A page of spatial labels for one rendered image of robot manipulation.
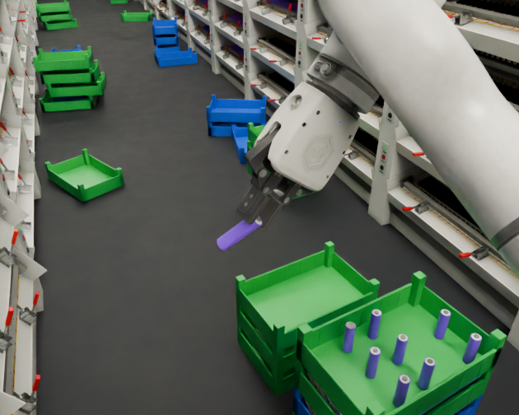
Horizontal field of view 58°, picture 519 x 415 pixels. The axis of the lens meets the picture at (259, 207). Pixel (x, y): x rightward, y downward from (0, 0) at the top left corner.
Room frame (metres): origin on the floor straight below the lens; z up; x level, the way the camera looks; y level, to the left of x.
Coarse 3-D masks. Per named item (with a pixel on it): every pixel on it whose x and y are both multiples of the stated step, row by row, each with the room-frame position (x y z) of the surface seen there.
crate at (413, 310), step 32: (416, 288) 0.71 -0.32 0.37; (352, 320) 0.64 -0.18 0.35; (384, 320) 0.67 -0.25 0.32; (416, 320) 0.67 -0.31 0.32; (320, 352) 0.59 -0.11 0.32; (352, 352) 0.59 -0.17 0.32; (384, 352) 0.59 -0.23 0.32; (416, 352) 0.59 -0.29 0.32; (448, 352) 0.59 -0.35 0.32; (480, 352) 0.58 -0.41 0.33; (320, 384) 0.51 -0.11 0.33; (352, 384) 0.52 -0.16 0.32; (384, 384) 0.52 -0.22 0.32; (416, 384) 0.52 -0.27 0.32; (448, 384) 0.49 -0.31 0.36
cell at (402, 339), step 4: (400, 336) 0.57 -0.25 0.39; (404, 336) 0.57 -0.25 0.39; (400, 340) 0.56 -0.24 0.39; (404, 340) 0.56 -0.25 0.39; (396, 344) 0.56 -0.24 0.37; (400, 344) 0.56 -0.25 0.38; (404, 344) 0.56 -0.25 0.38; (396, 348) 0.56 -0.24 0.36; (400, 348) 0.56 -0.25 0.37; (404, 348) 0.56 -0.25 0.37; (396, 352) 0.56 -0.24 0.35; (400, 352) 0.56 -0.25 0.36; (404, 352) 0.56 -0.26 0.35; (396, 356) 0.56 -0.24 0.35; (400, 356) 0.56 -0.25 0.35; (392, 360) 0.57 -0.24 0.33; (396, 360) 0.56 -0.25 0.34; (400, 360) 0.56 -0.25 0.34; (396, 364) 0.56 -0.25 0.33; (400, 364) 0.56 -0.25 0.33
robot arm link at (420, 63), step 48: (336, 0) 0.46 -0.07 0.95; (384, 0) 0.43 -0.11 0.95; (432, 0) 0.43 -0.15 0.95; (384, 48) 0.42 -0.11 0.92; (432, 48) 0.41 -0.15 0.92; (384, 96) 0.42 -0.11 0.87; (432, 96) 0.40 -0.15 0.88; (480, 96) 0.40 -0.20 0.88; (432, 144) 0.40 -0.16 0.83; (480, 144) 0.38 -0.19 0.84; (480, 192) 0.35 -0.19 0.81
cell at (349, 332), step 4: (348, 324) 0.59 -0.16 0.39; (352, 324) 0.59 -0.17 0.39; (348, 328) 0.59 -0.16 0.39; (352, 328) 0.59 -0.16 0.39; (344, 332) 0.59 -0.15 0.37; (348, 332) 0.58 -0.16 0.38; (352, 332) 0.58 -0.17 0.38; (344, 336) 0.59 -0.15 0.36; (348, 336) 0.58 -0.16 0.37; (352, 336) 0.58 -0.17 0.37; (344, 340) 0.59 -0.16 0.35; (348, 340) 0.58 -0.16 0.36; (352, 340) 0.58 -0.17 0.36; (344, 344) 0.59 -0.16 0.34; (348, 344) 0.58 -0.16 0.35; (352, 344) 0.59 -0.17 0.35; (344, 348) 0.59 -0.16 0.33; (348, 348) 0.58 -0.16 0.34; (352, 348) 0.59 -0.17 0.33
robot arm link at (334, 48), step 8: (440, 0) 0.53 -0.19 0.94; (328, 40) 0.54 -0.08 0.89; (336, 40) 0.52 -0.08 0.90; (328, 48) 0.52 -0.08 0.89; (336, 48) 0.51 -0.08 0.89; (344, 48) 0.51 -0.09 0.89; (328, 56) 0.51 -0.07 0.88; (336, 56) 0.51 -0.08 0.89; (344, 56) 0.50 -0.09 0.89; (352, 56) 0.50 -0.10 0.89; (344, 64) 0.50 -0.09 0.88; (352, 64) 0.50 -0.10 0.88; (360, 72) 0.49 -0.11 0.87; (368, 80) 0.49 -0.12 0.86
